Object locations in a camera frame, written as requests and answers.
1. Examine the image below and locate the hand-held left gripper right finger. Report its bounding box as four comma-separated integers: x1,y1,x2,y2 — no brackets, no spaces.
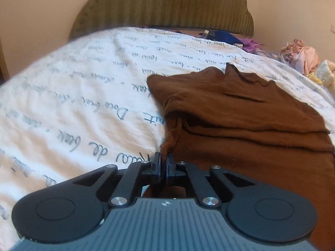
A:
165,153,263,210

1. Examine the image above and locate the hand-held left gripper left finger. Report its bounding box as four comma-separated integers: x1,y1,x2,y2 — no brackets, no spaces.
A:
67,152,164,210

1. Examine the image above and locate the brown knit garment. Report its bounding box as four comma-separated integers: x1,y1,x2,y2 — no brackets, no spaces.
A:
147,64,335,249

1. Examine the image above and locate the white blanket with script print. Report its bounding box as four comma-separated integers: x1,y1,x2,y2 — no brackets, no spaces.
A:
0,26,335,241

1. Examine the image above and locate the blue cloth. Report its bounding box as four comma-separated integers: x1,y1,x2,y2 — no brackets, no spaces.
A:
199,30,242,46

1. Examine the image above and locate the purple cloth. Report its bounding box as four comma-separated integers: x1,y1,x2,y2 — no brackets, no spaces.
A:
239,38,271,57

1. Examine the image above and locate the green upholstered headboard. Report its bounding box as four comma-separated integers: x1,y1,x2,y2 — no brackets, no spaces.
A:
68,0,255,41

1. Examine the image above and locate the pink cloth pile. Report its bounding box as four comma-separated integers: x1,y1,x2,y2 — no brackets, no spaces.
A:
280,39,321,75

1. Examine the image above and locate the pale yellow cloth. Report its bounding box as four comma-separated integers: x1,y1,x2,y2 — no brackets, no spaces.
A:
308,60,335,86

